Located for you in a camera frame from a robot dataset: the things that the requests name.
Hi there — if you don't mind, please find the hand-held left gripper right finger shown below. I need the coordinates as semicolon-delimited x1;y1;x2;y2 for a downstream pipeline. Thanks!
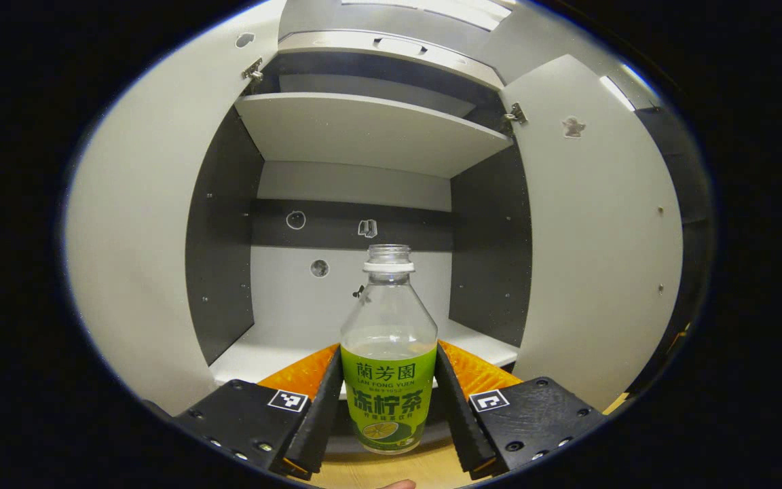
435;340;608;479

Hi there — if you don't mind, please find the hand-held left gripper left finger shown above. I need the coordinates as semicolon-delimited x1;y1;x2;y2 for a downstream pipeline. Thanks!
174;343;344;482

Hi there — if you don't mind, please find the green label bottle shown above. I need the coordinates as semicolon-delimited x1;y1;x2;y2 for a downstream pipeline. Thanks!
340;244;439;455

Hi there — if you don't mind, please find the grey cabinet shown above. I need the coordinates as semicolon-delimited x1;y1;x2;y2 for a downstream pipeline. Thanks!
185;31;533;456

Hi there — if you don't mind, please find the grey cabinet door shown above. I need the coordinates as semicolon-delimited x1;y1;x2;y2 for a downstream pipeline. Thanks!
65;0;288;416
500;54;684;412

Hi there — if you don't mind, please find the small ceiling light panel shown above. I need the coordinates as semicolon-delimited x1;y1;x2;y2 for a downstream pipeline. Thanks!
600;75;636;113

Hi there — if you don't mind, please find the large ceiling light panel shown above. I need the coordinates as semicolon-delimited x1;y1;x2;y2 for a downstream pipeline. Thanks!
342;0;517;31

